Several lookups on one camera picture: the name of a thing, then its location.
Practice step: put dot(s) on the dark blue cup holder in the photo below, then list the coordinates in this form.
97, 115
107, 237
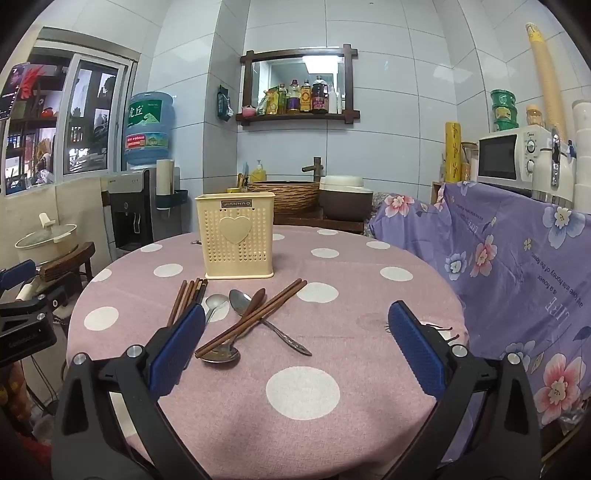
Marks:
173, 198

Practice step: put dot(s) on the white framed window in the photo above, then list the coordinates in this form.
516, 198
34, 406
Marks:
90, 115

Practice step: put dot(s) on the small metal spoon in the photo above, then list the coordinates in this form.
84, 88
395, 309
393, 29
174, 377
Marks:
217, 303

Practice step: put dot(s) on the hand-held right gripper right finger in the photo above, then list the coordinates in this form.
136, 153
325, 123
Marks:
415, 350

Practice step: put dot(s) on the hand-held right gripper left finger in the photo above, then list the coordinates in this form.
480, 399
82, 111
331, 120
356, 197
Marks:
180, 350

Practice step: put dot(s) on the brown wooden spoon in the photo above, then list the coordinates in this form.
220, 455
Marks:
255, 300

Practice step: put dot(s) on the yellow label sauce bottle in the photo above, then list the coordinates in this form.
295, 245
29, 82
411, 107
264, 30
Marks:
305, 98

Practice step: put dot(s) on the slim white bottle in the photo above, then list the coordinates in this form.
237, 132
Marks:
340, 102

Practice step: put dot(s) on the grey water dispenser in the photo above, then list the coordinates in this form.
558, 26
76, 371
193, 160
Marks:
131, 207

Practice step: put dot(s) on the glass storage jar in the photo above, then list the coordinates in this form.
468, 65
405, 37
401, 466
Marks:
468, 161

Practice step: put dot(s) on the white electric kettle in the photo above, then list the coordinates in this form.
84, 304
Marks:
554, 175

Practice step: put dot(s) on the cream plastic utensil holder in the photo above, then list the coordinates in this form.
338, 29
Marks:
235, 240

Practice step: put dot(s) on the dark wooden washstand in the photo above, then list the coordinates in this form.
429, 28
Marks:
318, 224

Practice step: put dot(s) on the wooden framed mirror shelf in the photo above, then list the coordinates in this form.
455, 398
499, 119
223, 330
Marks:
300, 54

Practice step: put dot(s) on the white microwave oven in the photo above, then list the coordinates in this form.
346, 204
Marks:
503, 159

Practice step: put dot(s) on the brown white rice cooker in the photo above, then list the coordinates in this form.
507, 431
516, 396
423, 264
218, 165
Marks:
344, 198

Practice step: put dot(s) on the cream paper cup sleeve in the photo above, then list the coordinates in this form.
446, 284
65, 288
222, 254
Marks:
165, 177

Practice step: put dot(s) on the tall sleeve of yellow cups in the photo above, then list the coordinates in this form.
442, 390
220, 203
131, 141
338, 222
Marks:
547, 78

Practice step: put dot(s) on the woven pattern wash basin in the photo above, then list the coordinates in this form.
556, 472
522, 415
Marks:
286, 194

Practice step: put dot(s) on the yellow wrap roll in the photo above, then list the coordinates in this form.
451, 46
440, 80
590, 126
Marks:
453, 152

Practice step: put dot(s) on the white plastic bottle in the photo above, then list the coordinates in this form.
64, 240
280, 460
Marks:
333, 100

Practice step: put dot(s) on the yellow green seasoning packet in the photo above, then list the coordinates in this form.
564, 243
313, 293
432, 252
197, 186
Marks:
271, 102

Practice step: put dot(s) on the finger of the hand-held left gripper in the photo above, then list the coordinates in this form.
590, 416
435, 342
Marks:
18, 272
32, 307

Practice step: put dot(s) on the yellow soap pump bottle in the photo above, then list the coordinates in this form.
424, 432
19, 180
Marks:
258, 173

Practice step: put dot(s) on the dark soy sauce bottle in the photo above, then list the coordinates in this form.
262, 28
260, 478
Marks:
319, 94

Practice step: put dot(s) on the green wall packet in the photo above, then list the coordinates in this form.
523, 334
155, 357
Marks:
225, 104

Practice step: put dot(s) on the yellow lidded jar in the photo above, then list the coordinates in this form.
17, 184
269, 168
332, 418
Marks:
535, 116

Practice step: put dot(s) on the pink small bowl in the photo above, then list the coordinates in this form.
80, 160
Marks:
248, 111

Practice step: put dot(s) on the dark wooden stool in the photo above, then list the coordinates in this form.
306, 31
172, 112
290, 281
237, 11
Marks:
64, 265

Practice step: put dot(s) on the purple label sauce bottle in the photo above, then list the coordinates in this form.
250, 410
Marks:
293, 98

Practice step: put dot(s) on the pink polka dot tablecloth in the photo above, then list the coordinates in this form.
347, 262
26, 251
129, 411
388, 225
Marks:
360, 332

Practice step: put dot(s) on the blue water jug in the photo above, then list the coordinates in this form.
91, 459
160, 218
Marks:
150, 127

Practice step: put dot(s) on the grey floral cloth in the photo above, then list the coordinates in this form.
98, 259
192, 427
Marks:
376, 201

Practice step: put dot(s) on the light wooden crate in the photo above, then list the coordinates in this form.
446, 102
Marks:
436, 191

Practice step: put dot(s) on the green yellow oil bottle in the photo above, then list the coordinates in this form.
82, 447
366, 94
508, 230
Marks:
282, 99

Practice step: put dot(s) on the large metal spoon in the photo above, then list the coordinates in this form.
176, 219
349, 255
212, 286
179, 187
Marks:
240, 300

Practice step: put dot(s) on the cream pot with glass lid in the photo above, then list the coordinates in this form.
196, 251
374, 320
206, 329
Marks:
46, 237

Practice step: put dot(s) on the yellow mug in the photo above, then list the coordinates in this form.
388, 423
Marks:
233, 189

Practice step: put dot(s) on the beige cloth cover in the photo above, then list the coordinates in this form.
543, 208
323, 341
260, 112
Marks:
78, 203

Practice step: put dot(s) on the bronze bamboo style faucet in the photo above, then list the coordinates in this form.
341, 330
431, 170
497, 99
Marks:
316, 166

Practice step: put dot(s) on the purple floral cloth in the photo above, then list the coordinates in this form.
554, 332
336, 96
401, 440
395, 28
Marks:
498, 258

